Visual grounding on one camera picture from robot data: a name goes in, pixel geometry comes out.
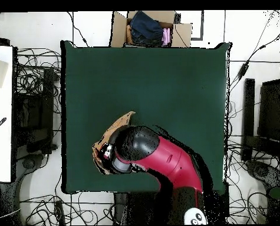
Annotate tan terry towel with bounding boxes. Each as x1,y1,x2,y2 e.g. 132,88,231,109
91,111,136,175

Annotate black power strip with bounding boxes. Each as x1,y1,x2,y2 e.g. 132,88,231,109
54,199,67,226
216,181,230,219

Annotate black metal rack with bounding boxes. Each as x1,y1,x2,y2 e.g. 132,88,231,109
12,67,58,157

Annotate dark green table cloth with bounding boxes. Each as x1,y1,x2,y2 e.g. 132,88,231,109
60,40,232,195

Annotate white table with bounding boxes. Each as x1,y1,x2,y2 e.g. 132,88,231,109
0,45,14,184

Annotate folded tan garment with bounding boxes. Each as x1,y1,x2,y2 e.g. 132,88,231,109
126,24,134,45

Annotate brown cardboard box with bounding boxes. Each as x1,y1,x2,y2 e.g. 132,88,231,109
109,10,194,49

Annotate pink garment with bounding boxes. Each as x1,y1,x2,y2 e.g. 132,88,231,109
161,27,172,47

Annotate blue denim jeans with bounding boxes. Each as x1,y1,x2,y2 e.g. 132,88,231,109
129,11,164,47

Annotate narrow black panel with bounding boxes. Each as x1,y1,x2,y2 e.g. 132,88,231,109
241,78,256,162

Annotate black power adapter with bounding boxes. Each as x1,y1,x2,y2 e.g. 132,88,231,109
237,61,251,81

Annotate wide black panel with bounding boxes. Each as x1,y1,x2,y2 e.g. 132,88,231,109
256,78,280,142

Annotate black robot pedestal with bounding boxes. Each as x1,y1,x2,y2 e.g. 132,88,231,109
113,191,176,226

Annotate black cable with connector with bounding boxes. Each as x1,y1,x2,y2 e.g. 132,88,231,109
67,11,90,48

